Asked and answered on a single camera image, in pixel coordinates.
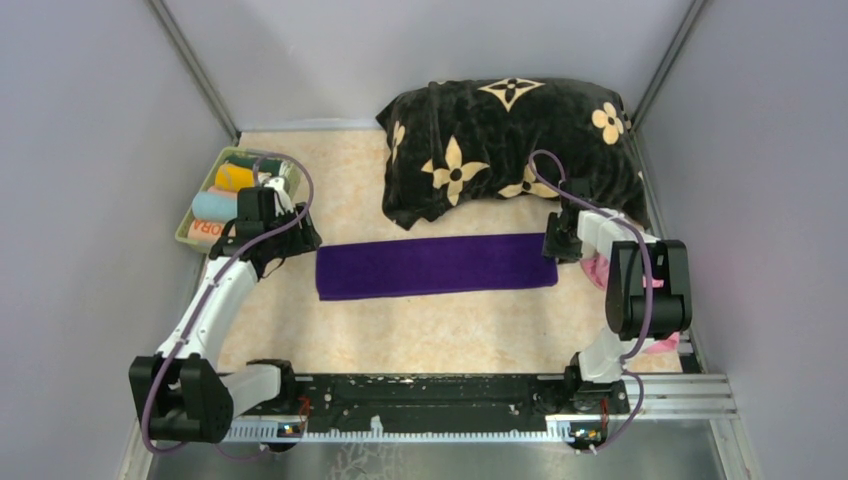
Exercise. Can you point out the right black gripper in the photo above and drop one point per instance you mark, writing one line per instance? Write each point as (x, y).
(552, 249)

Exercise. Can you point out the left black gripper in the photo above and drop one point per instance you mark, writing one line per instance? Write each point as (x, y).
(307, 239)

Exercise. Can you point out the light blue towel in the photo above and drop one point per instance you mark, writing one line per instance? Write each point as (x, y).
(213, 207)

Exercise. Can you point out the purple towel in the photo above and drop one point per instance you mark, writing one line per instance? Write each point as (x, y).
(430, 266)

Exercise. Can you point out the black floral blanket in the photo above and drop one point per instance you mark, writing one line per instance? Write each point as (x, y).
(456, 141)

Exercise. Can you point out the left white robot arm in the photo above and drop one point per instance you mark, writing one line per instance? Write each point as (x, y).
(179, 394)

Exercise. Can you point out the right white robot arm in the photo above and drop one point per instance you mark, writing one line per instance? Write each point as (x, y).
(647, 295)

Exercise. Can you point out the orange DORA rolled towel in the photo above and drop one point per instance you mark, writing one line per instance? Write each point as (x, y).
(203, 234)

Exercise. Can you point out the yellow rolled towel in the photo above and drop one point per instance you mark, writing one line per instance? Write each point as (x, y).
(232, 178)

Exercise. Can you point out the pink rolled towel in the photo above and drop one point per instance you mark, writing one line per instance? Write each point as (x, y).
(222, 192)

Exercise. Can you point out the dark green rolled towel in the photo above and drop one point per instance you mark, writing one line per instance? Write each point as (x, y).
(268, 167)

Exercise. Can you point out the green plastic basket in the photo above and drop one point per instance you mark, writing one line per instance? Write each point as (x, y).
(293, 177)

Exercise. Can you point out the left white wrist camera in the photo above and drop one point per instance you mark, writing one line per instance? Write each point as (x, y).
(283, 202)

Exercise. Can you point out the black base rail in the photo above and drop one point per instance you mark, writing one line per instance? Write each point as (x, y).
(464, 404)

